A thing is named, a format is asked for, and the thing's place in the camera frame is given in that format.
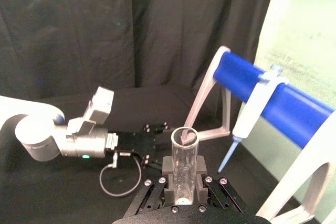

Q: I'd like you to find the clear plastic tube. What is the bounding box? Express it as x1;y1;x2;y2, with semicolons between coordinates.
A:
171;126;198;206

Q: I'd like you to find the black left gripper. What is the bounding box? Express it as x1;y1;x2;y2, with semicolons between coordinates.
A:
117;121;172;174

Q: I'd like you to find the white pipette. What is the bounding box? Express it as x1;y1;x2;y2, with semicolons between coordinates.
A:
232;65;290;140

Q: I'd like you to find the black curtain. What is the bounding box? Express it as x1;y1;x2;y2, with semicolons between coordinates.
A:
0;0;279;100

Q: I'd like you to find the black table cloth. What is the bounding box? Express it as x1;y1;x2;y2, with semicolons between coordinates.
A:
0;84;316;224

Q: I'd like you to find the white stand with blue bar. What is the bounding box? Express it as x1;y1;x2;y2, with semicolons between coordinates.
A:
181;46;336;224

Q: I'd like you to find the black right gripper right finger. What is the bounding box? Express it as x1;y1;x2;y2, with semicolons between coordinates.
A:
195;156;245;214

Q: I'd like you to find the thin dark gripper cable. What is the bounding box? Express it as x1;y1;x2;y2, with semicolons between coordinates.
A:
99;150;143;197

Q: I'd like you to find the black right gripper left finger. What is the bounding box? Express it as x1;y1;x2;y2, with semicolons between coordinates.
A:
130;156;176;216

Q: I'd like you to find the blue pipette tip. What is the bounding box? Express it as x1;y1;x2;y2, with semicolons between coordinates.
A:
218;135;241;174

